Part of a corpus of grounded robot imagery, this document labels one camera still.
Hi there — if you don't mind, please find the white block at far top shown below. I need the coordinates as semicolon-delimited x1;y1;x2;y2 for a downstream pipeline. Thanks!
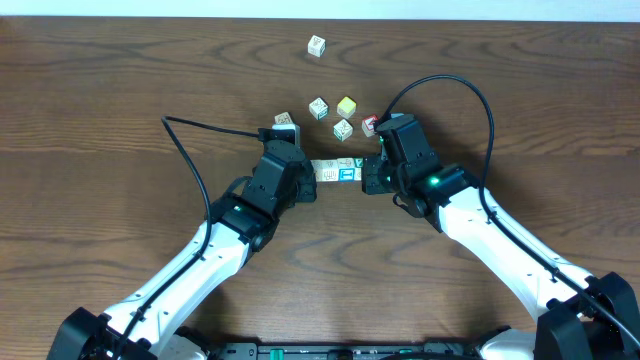
307;35;326;57

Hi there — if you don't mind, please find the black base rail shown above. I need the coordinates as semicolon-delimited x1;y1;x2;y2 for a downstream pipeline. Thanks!
174;340;501;360

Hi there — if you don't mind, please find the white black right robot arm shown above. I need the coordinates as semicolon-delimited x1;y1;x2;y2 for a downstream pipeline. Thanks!
362;155;639;359

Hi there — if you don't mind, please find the red letter A block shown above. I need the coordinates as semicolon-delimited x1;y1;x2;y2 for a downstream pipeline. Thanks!
361;114;378;138

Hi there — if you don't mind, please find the white block red side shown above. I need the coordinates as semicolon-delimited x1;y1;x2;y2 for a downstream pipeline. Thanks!
337;158;363;182

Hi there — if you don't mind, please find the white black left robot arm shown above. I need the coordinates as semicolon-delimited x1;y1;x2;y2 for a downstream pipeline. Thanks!
48;158;317;359

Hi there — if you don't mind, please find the white block green side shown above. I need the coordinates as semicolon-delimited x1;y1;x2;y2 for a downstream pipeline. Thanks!
333;119;353;142

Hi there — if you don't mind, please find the cream block with red drawing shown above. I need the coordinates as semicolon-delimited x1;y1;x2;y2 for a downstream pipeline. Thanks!
320;158;354;182

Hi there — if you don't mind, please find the white block teal side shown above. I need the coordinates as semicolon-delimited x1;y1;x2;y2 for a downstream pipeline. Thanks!
309;97;329;121

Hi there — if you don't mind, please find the cream block yellow side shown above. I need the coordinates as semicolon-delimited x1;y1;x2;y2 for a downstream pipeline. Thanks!
274;112;293;124

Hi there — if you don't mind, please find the yellow topped wooden block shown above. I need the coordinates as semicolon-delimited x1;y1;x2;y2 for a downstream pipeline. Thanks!
336;96;357;119

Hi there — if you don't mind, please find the white block blue side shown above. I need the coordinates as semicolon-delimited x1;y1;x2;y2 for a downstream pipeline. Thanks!
311;160;339;183

